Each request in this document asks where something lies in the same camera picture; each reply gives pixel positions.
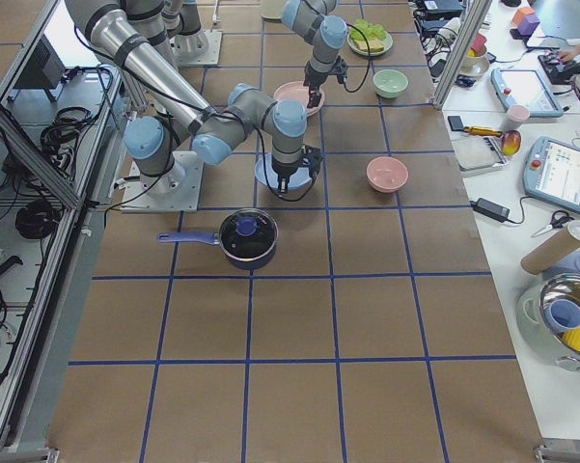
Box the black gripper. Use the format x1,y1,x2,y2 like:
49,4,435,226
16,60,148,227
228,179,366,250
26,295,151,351
303,56,347,108
272,145,322,194

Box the blue plate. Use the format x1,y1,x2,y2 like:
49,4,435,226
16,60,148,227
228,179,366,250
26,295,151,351
254,152,311,191

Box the pink plate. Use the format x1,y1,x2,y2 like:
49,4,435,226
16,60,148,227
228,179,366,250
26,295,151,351
273,81,325,117

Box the person's forearm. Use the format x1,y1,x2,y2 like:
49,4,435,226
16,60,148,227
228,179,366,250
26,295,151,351
557,43,580,63

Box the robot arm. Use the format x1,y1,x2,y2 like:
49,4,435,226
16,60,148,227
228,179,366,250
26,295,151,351
281,0,348,109
66,1,321,197

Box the glass pot lid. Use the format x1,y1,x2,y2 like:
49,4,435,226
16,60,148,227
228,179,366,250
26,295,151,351
219,208,278,262

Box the dark blue saucepan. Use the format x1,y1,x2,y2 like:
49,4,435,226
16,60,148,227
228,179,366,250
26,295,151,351
157,225,276,270

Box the green bowl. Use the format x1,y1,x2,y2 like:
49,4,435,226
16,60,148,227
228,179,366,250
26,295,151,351
373,69,409,98

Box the bread slice on plate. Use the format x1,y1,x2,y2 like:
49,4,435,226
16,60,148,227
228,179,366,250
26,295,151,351
353,39,384,54

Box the green lettuce leaf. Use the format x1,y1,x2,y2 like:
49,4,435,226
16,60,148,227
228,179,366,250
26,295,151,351
349,18,386,41

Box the green plate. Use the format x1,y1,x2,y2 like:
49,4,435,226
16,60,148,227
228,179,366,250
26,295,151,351
346,33,394,58

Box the pink bowl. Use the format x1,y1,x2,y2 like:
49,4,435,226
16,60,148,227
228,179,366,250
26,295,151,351
366,156,409,193

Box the black phone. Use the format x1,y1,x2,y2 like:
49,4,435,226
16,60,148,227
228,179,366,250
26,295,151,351
447,115,465,132

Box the white bowl with fruit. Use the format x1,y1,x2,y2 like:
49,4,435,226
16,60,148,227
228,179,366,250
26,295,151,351
459,34,487,75

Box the silver kitchen scale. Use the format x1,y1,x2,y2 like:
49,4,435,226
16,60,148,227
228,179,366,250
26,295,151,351
452,135,507,176

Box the red yellow mango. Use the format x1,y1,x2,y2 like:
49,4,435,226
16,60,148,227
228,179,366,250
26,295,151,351
501,130,521,156

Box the black power adapter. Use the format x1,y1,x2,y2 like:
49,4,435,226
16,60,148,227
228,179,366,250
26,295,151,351
470,198,510,223

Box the white paper cup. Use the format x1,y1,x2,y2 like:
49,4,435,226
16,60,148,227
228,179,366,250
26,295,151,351
501,104,531,132

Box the far teach pendant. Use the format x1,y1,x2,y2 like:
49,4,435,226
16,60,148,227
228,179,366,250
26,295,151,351
490,68,564,119

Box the teach pendant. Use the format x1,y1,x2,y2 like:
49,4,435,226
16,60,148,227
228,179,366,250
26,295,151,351
522,137,580,214
490,68,564,119

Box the orange cube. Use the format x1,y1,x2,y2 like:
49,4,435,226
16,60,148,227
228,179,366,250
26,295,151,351
511,6,535,25

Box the purple cube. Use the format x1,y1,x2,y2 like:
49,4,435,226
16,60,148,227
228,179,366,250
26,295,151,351
517,14,540,37

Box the black control box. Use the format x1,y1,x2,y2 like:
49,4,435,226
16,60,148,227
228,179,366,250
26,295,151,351
14,35,66,102

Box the near teach pendant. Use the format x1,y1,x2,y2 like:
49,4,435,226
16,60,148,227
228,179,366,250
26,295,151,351
522,137,580,214

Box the scissors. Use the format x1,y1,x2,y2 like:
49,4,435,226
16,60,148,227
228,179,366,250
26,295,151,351
532,209,574,237

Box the cardboard tube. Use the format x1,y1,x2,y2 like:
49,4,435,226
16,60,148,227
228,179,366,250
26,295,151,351
520,220,580,275

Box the blue lid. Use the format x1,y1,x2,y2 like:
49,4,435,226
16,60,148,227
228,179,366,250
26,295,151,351
541,251,580,283

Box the blue cup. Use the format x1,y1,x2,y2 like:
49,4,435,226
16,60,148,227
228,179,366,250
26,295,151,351
544,299,580,334

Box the steel mixing bowl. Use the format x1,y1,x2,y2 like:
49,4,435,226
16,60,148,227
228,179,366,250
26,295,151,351
539,273,580,372

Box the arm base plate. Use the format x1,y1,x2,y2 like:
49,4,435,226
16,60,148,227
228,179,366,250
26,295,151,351
173,29,222,68
120,150,204,213

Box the orange handled tool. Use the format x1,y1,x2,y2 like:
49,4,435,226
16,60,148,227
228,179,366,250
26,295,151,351
462,125,503,137

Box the aluminium frame post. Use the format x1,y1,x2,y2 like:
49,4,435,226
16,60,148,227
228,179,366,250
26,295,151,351
432,0,491,110

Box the coiled black cables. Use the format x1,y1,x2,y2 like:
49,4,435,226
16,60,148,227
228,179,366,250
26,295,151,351
14,197,62,241

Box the grey pot with handles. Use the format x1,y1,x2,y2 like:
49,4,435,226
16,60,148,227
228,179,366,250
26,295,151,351
515,285,563,365

